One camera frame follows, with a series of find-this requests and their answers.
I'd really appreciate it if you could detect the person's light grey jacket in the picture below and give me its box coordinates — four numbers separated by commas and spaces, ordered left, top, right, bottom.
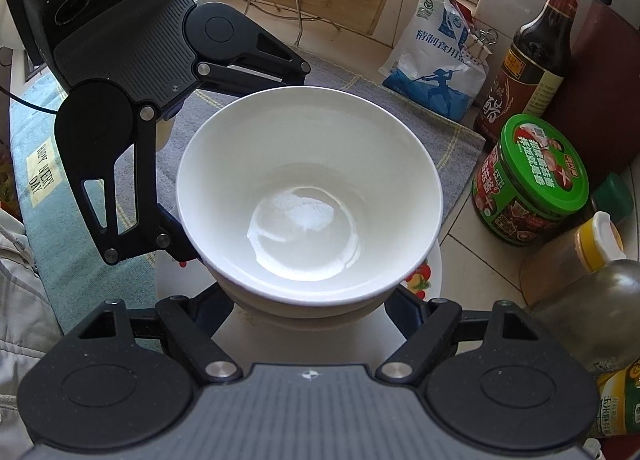
0, 212, 63, 446

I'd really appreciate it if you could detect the green lidded sauce tub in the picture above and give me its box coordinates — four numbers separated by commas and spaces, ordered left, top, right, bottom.
471, 113, 591, 247

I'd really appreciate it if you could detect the black cable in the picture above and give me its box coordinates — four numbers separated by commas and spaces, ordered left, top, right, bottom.
7, 87, 61, 116

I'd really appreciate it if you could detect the dark vinegar bottle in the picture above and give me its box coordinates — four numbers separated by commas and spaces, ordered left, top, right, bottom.
472, 0, 590, 141

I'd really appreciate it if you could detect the yellow label oil bottle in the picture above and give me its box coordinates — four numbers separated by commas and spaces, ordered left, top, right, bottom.
587, 357, 640, 441

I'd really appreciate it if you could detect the red capped glass bottle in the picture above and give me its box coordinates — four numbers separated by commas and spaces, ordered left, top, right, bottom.
530, 257, 640, 376

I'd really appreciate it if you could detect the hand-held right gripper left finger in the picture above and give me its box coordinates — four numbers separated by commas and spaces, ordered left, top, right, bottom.
77, 282, 243, 384

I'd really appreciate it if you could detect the dark red knife block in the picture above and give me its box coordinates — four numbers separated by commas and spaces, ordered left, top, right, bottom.
542, 0, 640, 176

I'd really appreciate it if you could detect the white fruit print plate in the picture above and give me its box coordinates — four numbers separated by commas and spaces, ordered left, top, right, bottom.
154, 235, 446, 376

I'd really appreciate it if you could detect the metal binder clip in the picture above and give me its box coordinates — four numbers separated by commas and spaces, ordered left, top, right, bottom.
470, 27, 501, 61

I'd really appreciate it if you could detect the yellow capped spice jar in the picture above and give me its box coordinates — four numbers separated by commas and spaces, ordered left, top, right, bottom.
520, 212, 628, 308

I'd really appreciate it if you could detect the green capped jar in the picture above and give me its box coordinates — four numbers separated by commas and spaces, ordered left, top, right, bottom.
590, 172, 635, 226

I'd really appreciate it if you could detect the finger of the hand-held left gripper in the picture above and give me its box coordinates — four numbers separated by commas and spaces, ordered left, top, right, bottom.
196, 19, 312, 97
64, 104, 200, 266

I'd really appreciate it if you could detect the white blue salt bag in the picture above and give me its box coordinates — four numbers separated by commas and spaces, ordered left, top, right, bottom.
378, 0, 490, 123

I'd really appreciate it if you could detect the grey green checked dish towel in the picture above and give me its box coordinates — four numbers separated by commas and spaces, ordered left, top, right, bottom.
7, 47, 487, 346

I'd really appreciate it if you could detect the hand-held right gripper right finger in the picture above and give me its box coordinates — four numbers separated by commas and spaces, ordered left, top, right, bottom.
375, 286, 541, 383

